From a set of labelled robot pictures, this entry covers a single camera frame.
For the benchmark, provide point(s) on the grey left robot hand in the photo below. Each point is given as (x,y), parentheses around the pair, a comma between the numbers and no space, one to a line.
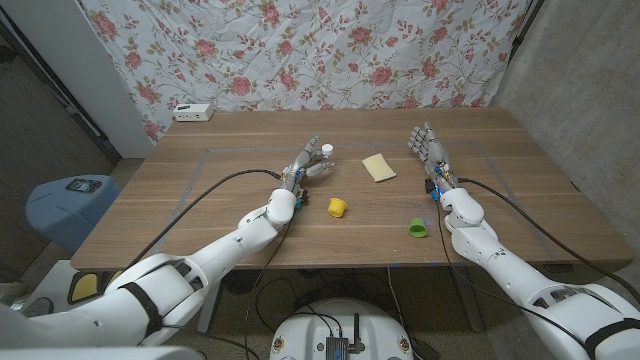
(300,165)

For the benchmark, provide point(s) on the white robot chest edge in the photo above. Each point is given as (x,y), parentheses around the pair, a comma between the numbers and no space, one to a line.
(100,354)

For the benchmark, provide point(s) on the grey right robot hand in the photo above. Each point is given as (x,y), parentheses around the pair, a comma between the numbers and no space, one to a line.
(433,152)

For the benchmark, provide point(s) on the floral backdrop cloth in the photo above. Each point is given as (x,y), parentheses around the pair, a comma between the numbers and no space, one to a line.
(300,50)

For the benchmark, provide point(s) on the black round floor base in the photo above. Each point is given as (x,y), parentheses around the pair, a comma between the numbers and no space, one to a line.
(242,281)

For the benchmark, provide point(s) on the white robot torso base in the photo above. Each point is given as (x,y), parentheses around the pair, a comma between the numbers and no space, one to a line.
(310,330)

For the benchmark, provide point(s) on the blue plastic stool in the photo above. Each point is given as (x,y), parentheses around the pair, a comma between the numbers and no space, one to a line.
(65,215)

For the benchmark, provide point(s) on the yellow sponge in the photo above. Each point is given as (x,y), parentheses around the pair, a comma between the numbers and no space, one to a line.
(378,168)

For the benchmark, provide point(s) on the black backdrop stand pole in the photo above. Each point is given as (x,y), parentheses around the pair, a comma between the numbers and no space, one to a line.
(522,30)

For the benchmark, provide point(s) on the green plastic cup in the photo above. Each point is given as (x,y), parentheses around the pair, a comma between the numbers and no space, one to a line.
(418,228)

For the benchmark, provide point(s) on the yellow plastic cup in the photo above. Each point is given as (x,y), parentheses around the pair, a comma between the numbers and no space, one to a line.
(337,207)

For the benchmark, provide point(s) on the white power strip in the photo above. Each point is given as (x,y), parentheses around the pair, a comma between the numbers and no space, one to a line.
(193,112)

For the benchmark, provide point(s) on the clear white-capped medicine bottle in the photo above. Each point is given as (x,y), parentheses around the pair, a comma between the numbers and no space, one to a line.
(327,149)

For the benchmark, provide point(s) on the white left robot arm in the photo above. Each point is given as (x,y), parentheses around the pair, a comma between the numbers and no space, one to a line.
(200,270)

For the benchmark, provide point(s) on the black pedal with yellow pads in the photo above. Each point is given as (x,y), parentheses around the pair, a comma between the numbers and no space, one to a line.
(84,287)

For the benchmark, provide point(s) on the white table leg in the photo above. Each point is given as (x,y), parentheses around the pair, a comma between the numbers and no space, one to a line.
(212,310)

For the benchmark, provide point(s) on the grey table leg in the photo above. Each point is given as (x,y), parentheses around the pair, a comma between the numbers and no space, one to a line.
(470,305)

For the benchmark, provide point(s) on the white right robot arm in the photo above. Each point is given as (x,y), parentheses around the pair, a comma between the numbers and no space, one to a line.
(515,277)

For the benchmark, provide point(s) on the black phone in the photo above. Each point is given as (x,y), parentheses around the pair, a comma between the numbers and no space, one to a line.
(83,185)

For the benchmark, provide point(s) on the white wall panel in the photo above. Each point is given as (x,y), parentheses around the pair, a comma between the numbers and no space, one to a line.
(85,65)

